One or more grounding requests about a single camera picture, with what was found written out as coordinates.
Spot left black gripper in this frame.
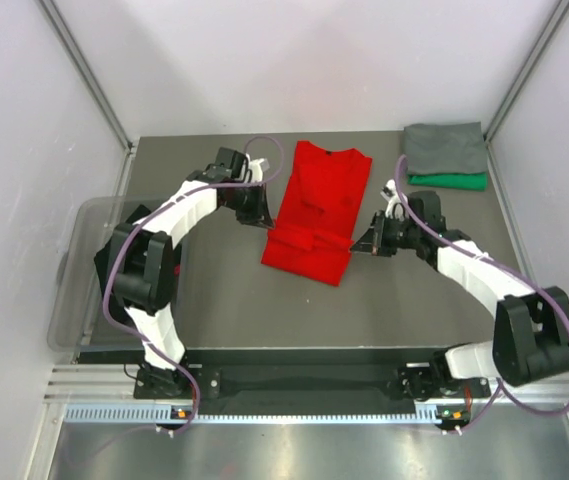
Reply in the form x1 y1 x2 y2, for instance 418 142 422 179
223 180 273 229

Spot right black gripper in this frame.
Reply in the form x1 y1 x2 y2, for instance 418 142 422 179
351 210 422 257

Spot red t shirt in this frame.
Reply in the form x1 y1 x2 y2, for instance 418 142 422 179
261 140 373 286

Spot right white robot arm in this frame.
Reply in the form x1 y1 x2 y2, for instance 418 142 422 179
351 181 569 396

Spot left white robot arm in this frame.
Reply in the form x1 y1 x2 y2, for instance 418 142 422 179
93 147 275 397

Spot folded green t shirt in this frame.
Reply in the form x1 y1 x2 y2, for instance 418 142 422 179
408 173 488 191

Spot folded grey t shirt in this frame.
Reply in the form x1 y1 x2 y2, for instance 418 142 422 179
403 122 488 176

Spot black t shirt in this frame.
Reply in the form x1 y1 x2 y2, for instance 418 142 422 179
93 204 151 292

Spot clear plastic bin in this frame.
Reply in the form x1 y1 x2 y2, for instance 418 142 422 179
47 195 163 354

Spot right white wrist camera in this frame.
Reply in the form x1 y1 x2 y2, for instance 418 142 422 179
381 179 406 221

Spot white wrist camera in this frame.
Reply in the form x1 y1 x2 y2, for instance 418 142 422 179
242 156 270 184
381 179 406 221

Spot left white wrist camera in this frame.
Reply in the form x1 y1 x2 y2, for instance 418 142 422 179
242 156 270 184

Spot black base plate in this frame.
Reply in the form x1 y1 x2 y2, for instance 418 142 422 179
133 362 495 404

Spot left aluminium frame post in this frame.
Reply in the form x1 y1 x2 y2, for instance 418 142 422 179
35 0 133 151

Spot aluminium frame post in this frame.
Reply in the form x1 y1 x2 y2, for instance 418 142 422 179
484 0 569 144
35 0 133 151

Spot grey slotted cable duct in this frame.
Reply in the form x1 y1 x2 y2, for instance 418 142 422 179
63 402 470 425

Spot right aluminium frame post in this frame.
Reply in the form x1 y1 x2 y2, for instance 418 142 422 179
484 0 569 144

